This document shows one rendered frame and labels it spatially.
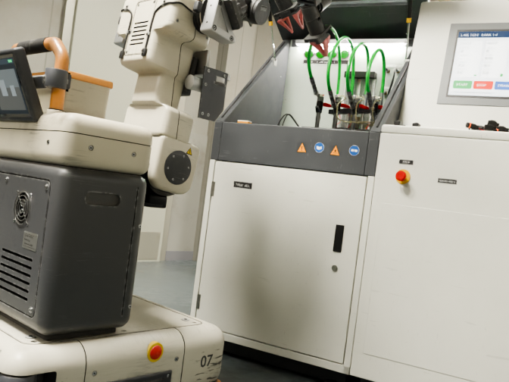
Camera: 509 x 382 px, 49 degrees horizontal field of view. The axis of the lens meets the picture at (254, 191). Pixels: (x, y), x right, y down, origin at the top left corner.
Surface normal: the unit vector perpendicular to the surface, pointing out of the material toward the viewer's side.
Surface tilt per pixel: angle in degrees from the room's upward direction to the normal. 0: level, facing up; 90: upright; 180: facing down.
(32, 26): 90
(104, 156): 90
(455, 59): 76
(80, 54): 90
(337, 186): 90
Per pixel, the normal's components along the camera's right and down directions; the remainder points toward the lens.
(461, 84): -0.41, -0.29
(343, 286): -0.46, -0.06
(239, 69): 0.73, 0.10
